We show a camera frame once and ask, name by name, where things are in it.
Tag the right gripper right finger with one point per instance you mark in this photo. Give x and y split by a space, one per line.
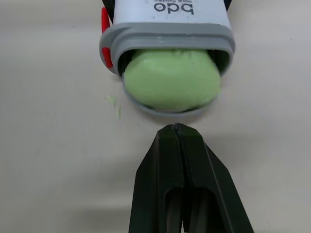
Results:
213 194

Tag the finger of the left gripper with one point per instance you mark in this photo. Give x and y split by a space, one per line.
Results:
108 11
228 4

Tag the white soap case grey rim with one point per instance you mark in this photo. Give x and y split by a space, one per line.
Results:
170 31

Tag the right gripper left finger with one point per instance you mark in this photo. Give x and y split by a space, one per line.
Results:
158 184

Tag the green soap bar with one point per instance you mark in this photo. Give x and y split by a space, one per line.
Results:
170 82

